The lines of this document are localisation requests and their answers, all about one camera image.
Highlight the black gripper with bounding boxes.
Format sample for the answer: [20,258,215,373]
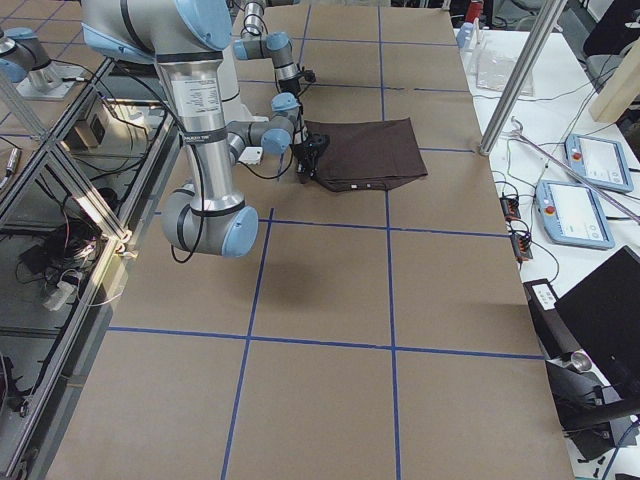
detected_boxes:
[294,133,330,184]
[275,63,316,95]

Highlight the dark brown t-shirt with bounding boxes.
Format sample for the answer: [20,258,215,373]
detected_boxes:
[307,118,428,192]

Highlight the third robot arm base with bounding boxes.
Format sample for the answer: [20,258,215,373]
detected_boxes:
[1,27,85,101]

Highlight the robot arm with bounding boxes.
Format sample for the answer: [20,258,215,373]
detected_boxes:
[82,1,329,258]
[233,0,316,98]

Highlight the brown paper table cover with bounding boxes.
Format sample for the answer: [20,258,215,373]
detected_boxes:
[48,6,573,479]

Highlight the clear plastic bag with board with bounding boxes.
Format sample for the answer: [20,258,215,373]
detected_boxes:
[476,50,517,92]

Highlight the small electronics board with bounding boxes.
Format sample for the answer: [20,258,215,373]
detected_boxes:
[499,196,521,221]
[510,231,533,264]

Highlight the metal reacher grabber tool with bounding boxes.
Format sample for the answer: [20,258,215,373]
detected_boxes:
[509,115,640,224]

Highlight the near teach pendant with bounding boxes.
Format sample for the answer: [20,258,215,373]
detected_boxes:
[535,180,615,250]

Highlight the teach pendant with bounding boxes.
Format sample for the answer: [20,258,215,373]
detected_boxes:
[535,180,615,250]
[565,134,634,193]

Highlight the far teach pendant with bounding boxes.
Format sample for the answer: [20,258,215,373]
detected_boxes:
[565,134,634,193]

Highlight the black box with label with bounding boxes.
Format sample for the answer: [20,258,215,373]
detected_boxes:
[523,279,589,361]

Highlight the wooden beam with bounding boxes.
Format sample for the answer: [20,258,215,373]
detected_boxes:
[589,40,640,123]

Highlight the black monitor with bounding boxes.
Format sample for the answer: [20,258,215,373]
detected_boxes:
[556,246,639,398]

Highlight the metal cup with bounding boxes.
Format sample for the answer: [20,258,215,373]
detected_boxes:
[568,351,593,374]

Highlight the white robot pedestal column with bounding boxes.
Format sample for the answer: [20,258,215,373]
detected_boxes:
[219,44,269,166]

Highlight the aluminium frame post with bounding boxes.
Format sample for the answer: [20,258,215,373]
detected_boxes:
[478,0,567,156]

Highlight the tangled cables under frame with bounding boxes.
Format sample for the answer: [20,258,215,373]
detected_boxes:
[14,219,109,312]

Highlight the aluminium extrusion frame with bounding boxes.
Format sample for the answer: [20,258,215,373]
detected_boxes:
[1,69,175,479]

